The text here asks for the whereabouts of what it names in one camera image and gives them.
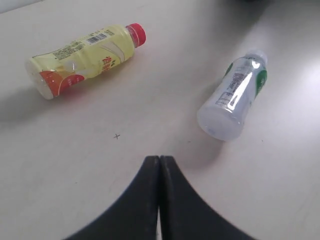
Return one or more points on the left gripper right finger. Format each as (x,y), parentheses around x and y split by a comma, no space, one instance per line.
(184,215)

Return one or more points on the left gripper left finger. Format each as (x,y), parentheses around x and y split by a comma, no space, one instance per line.
(134,215)

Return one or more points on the white bottle green label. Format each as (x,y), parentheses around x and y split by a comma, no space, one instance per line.
(223,115)

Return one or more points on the yellow juice bottle red cap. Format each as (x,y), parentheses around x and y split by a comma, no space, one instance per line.
(84,58)

